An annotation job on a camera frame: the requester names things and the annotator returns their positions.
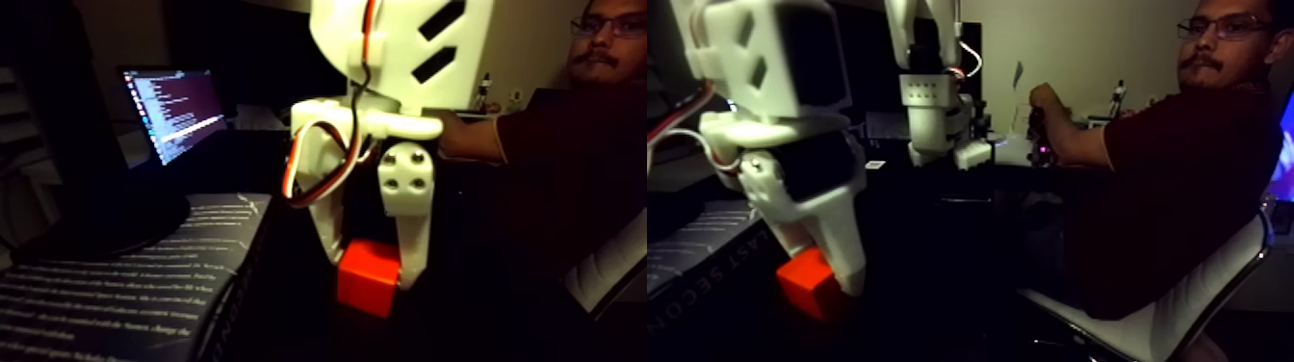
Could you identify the red cube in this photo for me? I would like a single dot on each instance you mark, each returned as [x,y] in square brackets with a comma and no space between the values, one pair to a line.
[366,288]

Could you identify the person's hand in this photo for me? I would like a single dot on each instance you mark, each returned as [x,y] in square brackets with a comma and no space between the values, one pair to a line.
[1045,106]

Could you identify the black computer monitor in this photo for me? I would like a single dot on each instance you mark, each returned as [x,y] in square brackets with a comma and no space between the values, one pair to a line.
[243,51]

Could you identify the open laptop with lit screen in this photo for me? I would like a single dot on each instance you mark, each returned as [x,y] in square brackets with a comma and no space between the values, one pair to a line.
[172,106]

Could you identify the black book with white text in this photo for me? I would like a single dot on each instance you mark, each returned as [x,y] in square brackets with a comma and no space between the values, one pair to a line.
[121,293]

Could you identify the small figurine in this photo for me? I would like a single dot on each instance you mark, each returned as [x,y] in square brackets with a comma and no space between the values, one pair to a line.
[1118,99]

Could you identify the white office chair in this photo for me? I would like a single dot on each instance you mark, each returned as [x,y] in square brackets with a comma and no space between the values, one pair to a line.
[1142,334]

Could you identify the person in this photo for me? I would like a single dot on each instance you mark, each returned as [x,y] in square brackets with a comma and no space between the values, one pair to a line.
[1183,182]

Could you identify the person's eyeglasses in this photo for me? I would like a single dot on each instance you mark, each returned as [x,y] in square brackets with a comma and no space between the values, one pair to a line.
[1203,27]

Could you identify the glowing display screen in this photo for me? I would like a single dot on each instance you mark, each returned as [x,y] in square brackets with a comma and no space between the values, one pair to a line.
[1288,152]

